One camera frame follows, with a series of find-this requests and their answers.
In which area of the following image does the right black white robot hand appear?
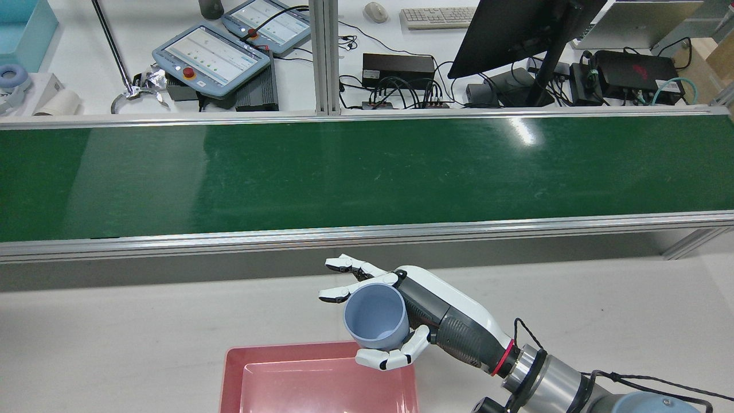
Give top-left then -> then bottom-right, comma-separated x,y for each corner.
318,254 -> 515,377

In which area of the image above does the light blue plastic cup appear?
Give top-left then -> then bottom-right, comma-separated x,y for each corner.
343,282 -> 411,351

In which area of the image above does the pink plastic box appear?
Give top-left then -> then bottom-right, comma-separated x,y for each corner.
218,341 -> 420,413

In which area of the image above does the brown cardboard box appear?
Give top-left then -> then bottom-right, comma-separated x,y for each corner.
671,34 -> 734,105

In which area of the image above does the green conveyor belt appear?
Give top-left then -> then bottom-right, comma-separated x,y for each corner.
0,108 -> 734,266

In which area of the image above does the black usb hub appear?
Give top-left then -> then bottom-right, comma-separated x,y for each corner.
361,100 -> 451,111

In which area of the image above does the small black adapter block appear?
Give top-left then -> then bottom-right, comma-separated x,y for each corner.
569,61 -> 604,107

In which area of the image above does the black computer monitor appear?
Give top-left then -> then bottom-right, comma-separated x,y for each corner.
447,0 -> 608,108

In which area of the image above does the black mini computer red logo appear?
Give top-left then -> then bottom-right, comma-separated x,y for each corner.
593,49 -> 681,106

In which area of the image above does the white computer keyboard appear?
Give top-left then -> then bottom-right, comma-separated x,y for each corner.
399,6 -> 478,31

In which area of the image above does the small blue teach pendant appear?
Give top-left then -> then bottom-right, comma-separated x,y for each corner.
221,0 -> 312,57

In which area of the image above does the silver laptop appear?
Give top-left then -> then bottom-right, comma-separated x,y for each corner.
570,0 -> 704,51

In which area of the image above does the large blue teach pendant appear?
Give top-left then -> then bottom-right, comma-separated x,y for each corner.
151,21 -> 272,100

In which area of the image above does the crumpled silver foil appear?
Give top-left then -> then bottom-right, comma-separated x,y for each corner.
132,65 -> 169,104

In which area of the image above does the black metal rod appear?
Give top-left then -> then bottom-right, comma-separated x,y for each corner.
91,0 -> 138,95

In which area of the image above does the white cardboard packet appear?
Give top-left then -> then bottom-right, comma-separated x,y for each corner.
22,72 -> 65,115

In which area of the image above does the blue white tape roll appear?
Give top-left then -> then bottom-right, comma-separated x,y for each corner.
0,63 -> 33,116

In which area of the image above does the light blue storage bin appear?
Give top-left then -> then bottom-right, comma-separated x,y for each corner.
0,0 -> 60,73

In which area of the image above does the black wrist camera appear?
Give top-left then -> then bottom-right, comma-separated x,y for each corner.
473,396 -> 517,413

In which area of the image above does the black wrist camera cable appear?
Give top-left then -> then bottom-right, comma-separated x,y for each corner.
512,318 -> 734,403

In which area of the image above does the black network switch box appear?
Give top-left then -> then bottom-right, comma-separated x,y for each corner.
362,53 -> 436,90

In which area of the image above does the aluminium vertical post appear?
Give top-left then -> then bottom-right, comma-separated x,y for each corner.
308,0 -> 342,116

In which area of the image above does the teal cable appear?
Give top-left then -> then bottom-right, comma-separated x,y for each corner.
650,77 -> 698,107

